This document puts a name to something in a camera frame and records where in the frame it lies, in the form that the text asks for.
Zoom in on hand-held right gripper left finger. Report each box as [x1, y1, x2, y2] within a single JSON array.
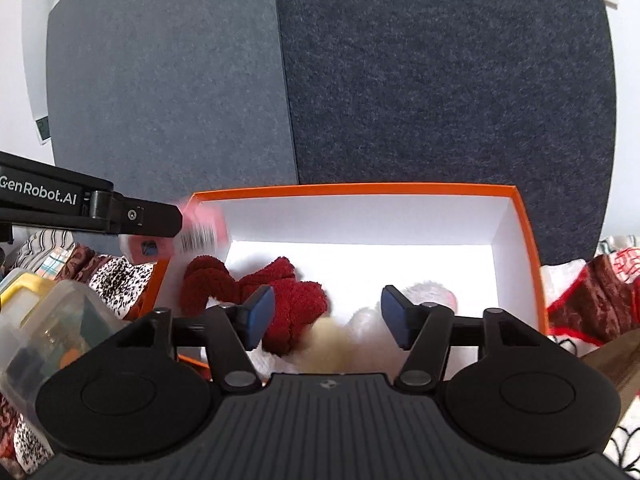
[[116, 285, 277, 393]]

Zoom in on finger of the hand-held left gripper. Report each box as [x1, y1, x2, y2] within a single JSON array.
[[82, 190, 183, 237]]

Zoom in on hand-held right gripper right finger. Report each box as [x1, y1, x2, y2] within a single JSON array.
[[381, 285, 543, 391]]

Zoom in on dark red fuzzy socks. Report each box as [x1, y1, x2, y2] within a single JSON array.
[[179, 256, 331, 356]]

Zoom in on pink packet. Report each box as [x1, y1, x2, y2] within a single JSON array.
[[120, 199, 231, 263]]

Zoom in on orange cardboard box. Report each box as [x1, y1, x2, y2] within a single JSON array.
[[132, 183, 548, 381]]

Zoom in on striped cloth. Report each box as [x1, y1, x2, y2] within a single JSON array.
[[15, 230, 76, 281]]

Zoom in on clear plastic storage box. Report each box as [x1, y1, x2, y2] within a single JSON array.
[[0, 267, 131, 411]]

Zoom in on light grey felt panel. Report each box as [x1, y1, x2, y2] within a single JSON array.
[[46, 0, 299, 196]]

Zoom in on red floral printed blanket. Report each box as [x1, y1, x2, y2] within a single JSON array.
[[0, 234, 640, 480]]

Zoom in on dark grey felt panel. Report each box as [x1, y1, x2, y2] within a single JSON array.
[[272, 0, 616, 266]]

